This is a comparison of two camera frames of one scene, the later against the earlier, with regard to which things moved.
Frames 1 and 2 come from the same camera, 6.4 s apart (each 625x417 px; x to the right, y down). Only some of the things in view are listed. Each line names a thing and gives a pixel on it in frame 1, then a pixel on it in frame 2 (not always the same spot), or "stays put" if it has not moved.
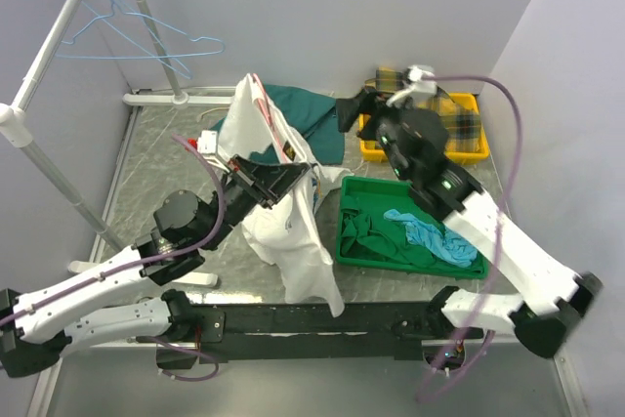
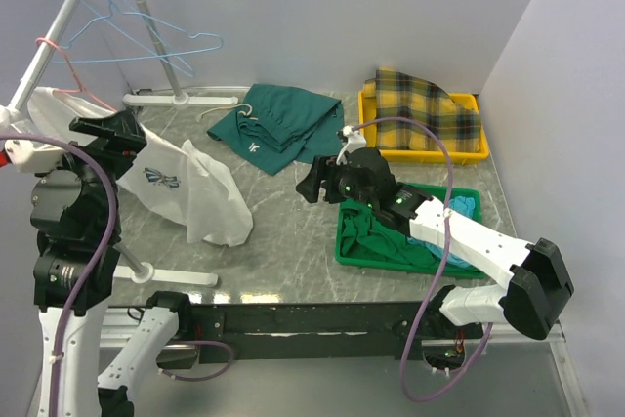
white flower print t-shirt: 284,233 to 172,178
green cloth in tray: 385,239 stays put
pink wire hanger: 264,101 to 80,89
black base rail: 318,332 stays put
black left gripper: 270,181 to 120,133
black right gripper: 367,103 to 310,186
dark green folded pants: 315,116 stays put
